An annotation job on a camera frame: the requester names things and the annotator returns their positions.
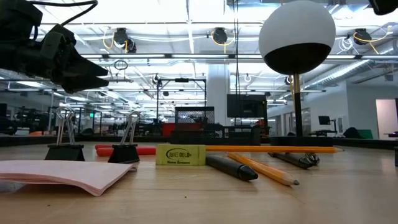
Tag black binder clip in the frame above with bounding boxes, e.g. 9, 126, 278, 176
108, 111, 141, 164
45, 106, 85, 162

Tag pink sticky note pad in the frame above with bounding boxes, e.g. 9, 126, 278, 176
0, 159, 138, 197

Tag black mesh desk organizer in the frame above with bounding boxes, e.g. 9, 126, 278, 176
170, 106, 262, 146

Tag black capped marker pen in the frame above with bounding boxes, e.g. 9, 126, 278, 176
205, 154, 259, 182

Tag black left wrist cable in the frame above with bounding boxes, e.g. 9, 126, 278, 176
27, 0, 99, 26

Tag red-handled scissors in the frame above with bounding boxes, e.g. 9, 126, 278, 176
95, 144, 157, 157

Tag black background station frame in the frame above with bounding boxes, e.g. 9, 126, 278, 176
156, 77, 208, 125

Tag small monitor on stand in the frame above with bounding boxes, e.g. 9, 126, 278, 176
318, 115, 338, 134

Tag yellow pencil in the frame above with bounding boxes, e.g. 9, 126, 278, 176
205, 145, 345, 154
228, 152, 300, 187

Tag black monitor screen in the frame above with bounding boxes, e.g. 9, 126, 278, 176
226, 94, 268, 118

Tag black ceiling cable reel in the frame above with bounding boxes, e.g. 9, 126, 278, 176
113, 27, 137, 54
212, 27, 228, 45
353, 28, 373, 46

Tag white globe table lamp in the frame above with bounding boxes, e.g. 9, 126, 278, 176
258, 0, 336, 147

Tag black aluminium table frame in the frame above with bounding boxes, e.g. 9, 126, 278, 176
0, 134, 398, 167

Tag red storage bin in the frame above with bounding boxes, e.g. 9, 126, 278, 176
161, 123, 203, 137

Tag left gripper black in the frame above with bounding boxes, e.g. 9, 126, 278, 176
30, 24, 109, 93

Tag green panel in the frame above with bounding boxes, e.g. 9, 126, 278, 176
357, 129, 374, 140

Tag black pen silver clip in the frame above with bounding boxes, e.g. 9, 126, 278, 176
268, 152, 320, 170

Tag yellow-green eraser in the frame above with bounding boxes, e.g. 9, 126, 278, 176
155, 144, 206, 167

